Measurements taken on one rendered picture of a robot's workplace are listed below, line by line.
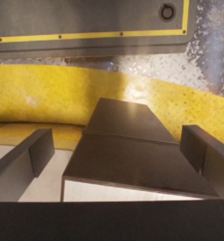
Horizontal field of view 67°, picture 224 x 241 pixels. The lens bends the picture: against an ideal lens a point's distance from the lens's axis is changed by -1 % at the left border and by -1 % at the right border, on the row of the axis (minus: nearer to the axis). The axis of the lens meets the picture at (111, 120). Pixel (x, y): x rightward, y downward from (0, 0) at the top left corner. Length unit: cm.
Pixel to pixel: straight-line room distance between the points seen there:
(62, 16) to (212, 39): 64
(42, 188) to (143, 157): 53
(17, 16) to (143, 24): 32
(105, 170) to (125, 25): 40
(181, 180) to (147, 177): 3
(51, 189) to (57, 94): 43
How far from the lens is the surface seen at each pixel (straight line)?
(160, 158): 20
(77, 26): 50
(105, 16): 50
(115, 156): 19
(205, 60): 90
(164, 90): 84
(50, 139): 16
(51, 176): 65
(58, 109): 87
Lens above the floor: 80
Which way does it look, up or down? 72 degrees down
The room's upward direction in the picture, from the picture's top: 176 degrees counter-clockwise
